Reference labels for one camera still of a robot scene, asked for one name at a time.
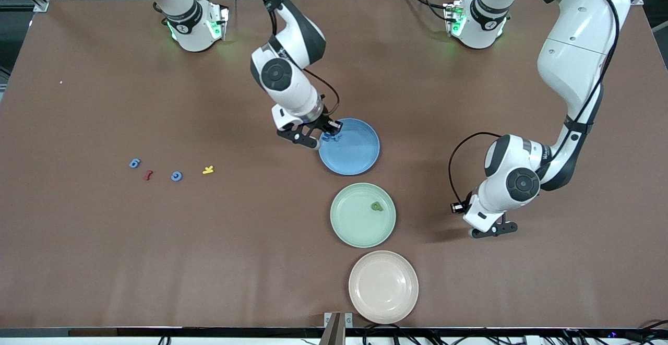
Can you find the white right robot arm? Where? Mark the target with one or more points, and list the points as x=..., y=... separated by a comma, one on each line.
x=289, y=86

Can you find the blue foam letter g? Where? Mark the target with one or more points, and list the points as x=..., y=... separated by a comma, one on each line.
x=134, y=164

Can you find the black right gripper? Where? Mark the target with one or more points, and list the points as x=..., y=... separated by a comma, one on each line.
x=324, y=122

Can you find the pink plate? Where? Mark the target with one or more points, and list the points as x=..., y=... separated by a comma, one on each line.
x=383, y=287

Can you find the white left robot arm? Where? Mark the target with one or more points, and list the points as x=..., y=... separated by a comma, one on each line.
x=579, y=47

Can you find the blue foam letter c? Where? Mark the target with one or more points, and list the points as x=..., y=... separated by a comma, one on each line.
x=173, y=176

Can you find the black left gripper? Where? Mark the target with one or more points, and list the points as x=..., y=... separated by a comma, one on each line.
x=458, y=207

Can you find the green plate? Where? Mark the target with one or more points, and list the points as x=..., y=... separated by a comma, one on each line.
x=360, y=225

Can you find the yellow foam letter k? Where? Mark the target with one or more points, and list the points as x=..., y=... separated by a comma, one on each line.
x=207, y=169

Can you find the blue foam letter m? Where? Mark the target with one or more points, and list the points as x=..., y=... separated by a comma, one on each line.
x=327, y=137

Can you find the blue plate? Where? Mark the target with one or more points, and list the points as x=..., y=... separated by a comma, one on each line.
x=355, y=152

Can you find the brown table cover sheet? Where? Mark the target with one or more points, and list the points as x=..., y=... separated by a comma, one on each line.
x=261, y=282

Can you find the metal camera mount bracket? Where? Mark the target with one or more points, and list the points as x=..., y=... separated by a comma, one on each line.
x=334, y=329

